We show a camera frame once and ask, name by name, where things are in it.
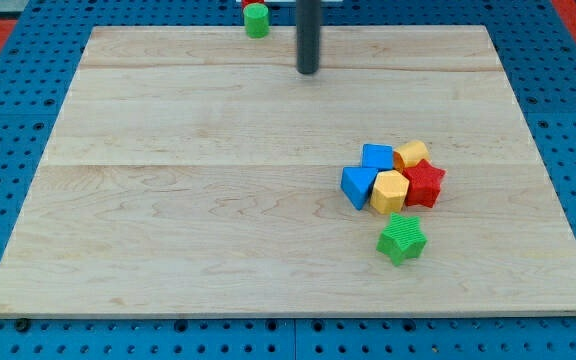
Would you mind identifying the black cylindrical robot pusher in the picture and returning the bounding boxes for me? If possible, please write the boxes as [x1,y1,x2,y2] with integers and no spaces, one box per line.
[295,0,322,75]

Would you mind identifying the red star block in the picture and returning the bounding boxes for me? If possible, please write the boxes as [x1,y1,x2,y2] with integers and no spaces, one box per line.
[403,159,447,208]

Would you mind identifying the green cylinder block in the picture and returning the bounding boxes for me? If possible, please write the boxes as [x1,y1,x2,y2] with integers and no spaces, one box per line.
[243,3,269,38]

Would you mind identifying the green star block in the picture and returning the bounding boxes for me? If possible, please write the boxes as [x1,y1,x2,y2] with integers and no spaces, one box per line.
[376,213,427,266]

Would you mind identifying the red block behind cylinder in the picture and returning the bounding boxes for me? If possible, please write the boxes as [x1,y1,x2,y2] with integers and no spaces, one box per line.
[241,0,265,10]

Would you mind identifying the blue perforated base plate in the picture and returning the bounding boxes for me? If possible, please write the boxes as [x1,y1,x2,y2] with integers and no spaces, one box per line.
[0,1,576,359]

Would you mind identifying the blue cube block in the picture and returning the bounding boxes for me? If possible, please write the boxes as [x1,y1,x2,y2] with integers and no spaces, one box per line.
[361,144,394,171]

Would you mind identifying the light wooden board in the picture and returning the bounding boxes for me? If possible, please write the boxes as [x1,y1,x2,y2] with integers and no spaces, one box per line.
[0,25,576,319]

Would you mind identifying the blue triangle block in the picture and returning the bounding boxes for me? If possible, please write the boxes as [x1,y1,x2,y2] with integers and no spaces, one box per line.
[340,167,378,210]

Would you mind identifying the yellow cylinder block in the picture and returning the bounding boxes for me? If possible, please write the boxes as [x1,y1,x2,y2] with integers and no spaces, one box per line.
[393,140,431,172]

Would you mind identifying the yellow hexagon block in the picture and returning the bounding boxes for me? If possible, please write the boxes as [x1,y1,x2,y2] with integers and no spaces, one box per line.
[370,170,409,214]

